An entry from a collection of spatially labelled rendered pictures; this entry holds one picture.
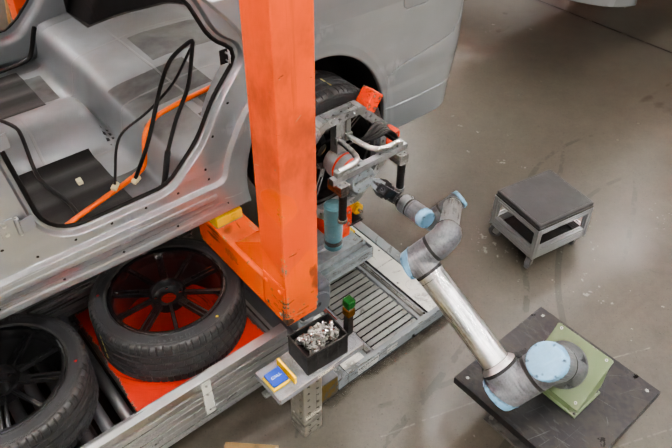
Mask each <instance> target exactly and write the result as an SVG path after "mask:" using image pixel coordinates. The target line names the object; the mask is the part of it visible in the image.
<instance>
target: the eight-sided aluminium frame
mask: <svg viewBox="0 0 672 448"><path fill-rule="evenodd" d="M366 108H367V107H365V106H363V105H362V104H360V103H359V102H357V101H355V100H352V101H348V103H345V104H343V105H341V106H339V107H336V108H334V109H332V110H330V111H327V112H325V113H323V114H321V115H317V116H316V117H315V126H316V144H317V143H318V141H319V139H320V138H321V136H322V135H323V133H324V132H325V131H326V130H327V129H329V128H331V127H333V126H335V125H336V124H338V123H342V122H344V121H346V120H347V119H349V118H353V117H355V116H357V115H361V116H362V117H363V118H365V119H366V120H368V121H369V122H371V123H372V124H373V123H374V122H377V121H380V122H382V123H383V124H386V125H387V122H385V120H383V119H381V118H380V117H378V116H377V115H376V114H374V113H373V112H371V111H369V110H366ZM371 145H373V146H383V145H386V137H385V136H382V137H380V138H378V139H376V140H373V141H371ZM384 162H385V160H384V161H382V162H380V163H378V164H376V165H374V166H372V167H371V168H372V169H373V171H374V177H375V176H376V174H377V173H378V171H379V170H380V168H381V167H382V166H383V164H384ZM365 191H366V190H364V191H363V192H360V193H356V192H354V191H353V190H351V189H350V193H349V194H347V207H348V206H349V205H351V204H353V203H356V202H357V201H359V200H360V198H361V197H362V196H363V194H364V192H365ZM317 218H319V219H322V220H324V203H322V204H320V205H318V206H317Z"/></svg>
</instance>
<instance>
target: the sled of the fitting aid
mask: <svg viewBox="0 0 672 448"><path fill-rule="evenodd" d="M350 230H351V231H352V232H354V233H355V234H356V235H357V236H359V237H360V238H361V239H362V240H363V246H362V247H360V248H358V249H357V250H355V251H353V252H352V253H350V254H348V255H347V256H345V257H343V258H341V259H340V260H338V261H336V262H335V263H333V264H331V265H330V266H328V267H326V268H325V269H323V270H321V271H320V273H321V274H322V275H323V276H324V277H326V278H327V279H328V281H329V282H332V281H334V280H335V279H337V278H339V277H340V276H342V275H343V274H345V273H347V272H348V271H350V270H352V269H353V268H355V267H357V266H358V265H360V264H362V263H363V262H365V261H366V260H368V259H370V258H371V257H373V246H372V245H371V244H369V243H368V242H367V241H366V240H364V239H363V238H362V237H361V236H360V235H358V234H357V233H356V232H355V230H354V229H352V228H351V227H350Z"/></svg>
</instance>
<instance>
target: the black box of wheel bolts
mask: <svg viewBox="0 0 672 448"><path fill-rule="evenodd" d="M348 336H349V334H348V333H347V332H346V331H345V330H344V329H343V328H342V326H341V325H340V324H339V323H338V322H337V321H336V320H335V319H334V318H333V317H332V316H331V315H330V314H329V313H328V312H327V313H326V314H324V315H322V316H320V317H319V318H317V319H315V320H313V321H311V322H310V323H308V324H306V325H304V326H303V327H301V328H299V329H297V330H296V331H294V332H292V333H290V334H289V335H287V337H288V347H289V354H290V355H291V356H292V358H293V359H294V360H295V361H296V362H297V364H298V365H299V366H300V367H301V368H302V369H303V371H304V372H305V373H306V374H307V375H308V376H309V375H311V374H312V373H314V372H315V371H317V370H319V369H320V368H322V367H324V366H325V365H327V364H329V363H330V362H332V361H333V360H335V359H337V358H338V357H340V356H342V355H343V354H345V353H347V352H348Z"/></svg>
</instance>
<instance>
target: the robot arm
mask: <svg viewBox="0 0 672 448"><path fill-rule="evenodd" d="M373 181H374V182H376V183H379V185H378V186H377V184H375V183H374V182H373ZM373 181H372V183H371V186H372V188H373V190H374V192H375V194H376V195H377V196H378V197H380V198H381V199H383V198H384V199H385V200H388V201H389V202H391V203H393V202H394V203H393V204H395V206H396V208H397V210H398V211H399V212H400V213H402V214H403V215H405V216H406V217H407V218H409V219H410V220H412V221H413V222H414V223H416V224H417V225H418V226H419V227H421V228H425V229H427V230H429V231H430V232H429V233H427V234H426V235H425V236H424V237H422V238H421V239H419V240H418V241H417V242H415V243H414V244H412V245H411V246H410V247H407V249H406V250H404V251H403V252H402V253H401V255H400V262H401V265H402V267H403V269H404V271H405V273H406V274H407V276H408V277H409V278H410V279H412V280H415V279H417V281H418V282H419V283H420V284H421V285H422V286H423V288H424V289H425V290H426V292H427V293H428V294H429V296H430V297H431V299H432V300H433V301H434V303H435V304H436V305H437V307H438V308H439V309H440V311H441V312H442V313H443V315H444V316H445V317H446V319H447V320H448V321H449V323H450V324H451V326H452V327H453V328H454V330H455V331H456V332H457V334H458V335H459V336H460V338H461V339H462V340H463V342H464V343H465V344H466V346H467V347H468V349H469V350H470V351H471V353H472V354H473V355H474V357H475V358H476V359H477V361H478V362H479V363H480V365H481V366H482V367H483V377H484V378H485V379H484V381H483V386H484V388H485V391H486V393H487V395H488V396H489V398H490V399H491V400H492V401H493V402H494V403H495V405H496V406H497V407H499V408H500V409H502V410H504V411H510V410H512V409H515V408H518V407H519V406H520V405H522V404H524V403H525V402H527V401H529V400H531V399H532V398H534V397H536V396H537V395H539V394H541V393H542V392H544V391H546V390H547V389H549V388H551V387H552V386H554V387H556V388H559V389H572V388H575V387H577V386H579V385H580V384H581V383H582V382H583V381H584V380H585V378H586V376H587V374H588V368H589V365H588V360H587V357H586V355H585V353H584V352H583V350H582V349H581V348H580V347H579V346H577V345H576V344H574V343H572V342H569V341H563V340H560V341H555V342H553V341H542V342H538V343H536V344H534V345H533V346H532V347H531V348H530V349H529V350H528V352H527V353H526V354H525V355H523V356H522V357H520V358H518V359H517V357H516V356H515V355H514V354H513V353H508V352H506V351H505V350H504V348H503V347H502V346H501V344H500V343H499V342H498V340H497V339H496V338H495V336H494V335H493V334H492V332H491V331H490V330H489V328H488V327H487V326H486V324H485V323H484V322H483V320H482V319H481V317H480V316H479V315H478V313H477V312H476V311H475V309H474V308H473V307H472V305H471V304H470V303H469V301H468V300H467V299H466V297H465V296H464V295H463V293H462V292H461V291H460V289H459V288H458V287H457V285H456V284H455V283H454V281H453V280H452V279H451V277H450V276H449V275H448V273H447V272H446V271H445V269H444V268H443V267H442V264H441V263H440V261H441V260H443V259H444V258H445V257H446V256H448V255H449V254H450V253H451V252H452V251H453V250H454V249H455V248H456V247H457V245H458V244H459V243H460V241H461V238H462V229H461V227H460V218H461V211H462V209H463V208H465V207H466V206H467V202H466V201H465V199H464V198H463V197H462V195H461V194H460V193H459V192H458V191H454V192H452V193H451V194H450V195H449V196H447V197H446V198H445V199H443V200H442V201H440V202H439V203H438V204H436V205H435V206H434V207H432V208H431V209H429V208H427V207H425V206H424V205H422V204H421V203H420V202H418V201H417V200H415V199H414V197H413V196H412V197H411V196H409V195H405V194H402V195H401V193H402V192H401V193H399V192H396V191H395V187H394V186H392V183H390V181H388V180H386V179H381V178H374V179H373Z"/></svg>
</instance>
